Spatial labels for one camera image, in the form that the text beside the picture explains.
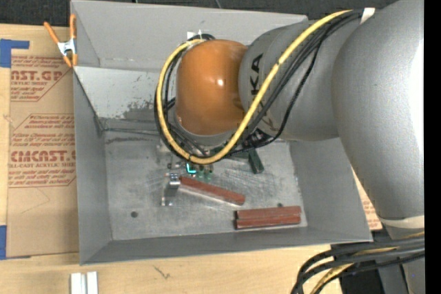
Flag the brown cardboard board red print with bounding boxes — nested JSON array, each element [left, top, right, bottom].
[[0, 23, 384, 260]]

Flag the dark green flat block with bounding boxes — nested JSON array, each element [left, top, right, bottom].
[[247, 147, 265, 175]]

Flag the red-brown flat block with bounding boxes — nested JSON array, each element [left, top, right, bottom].
[[178, 176, 247, 207], [235, 205, 302, 220], [234, 215, 302, 231]]

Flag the grey metal bin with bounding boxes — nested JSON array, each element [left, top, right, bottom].
[[70, 0, 375, 266]]

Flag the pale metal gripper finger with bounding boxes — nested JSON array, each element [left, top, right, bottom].
[[161, 172, 182, 207]]

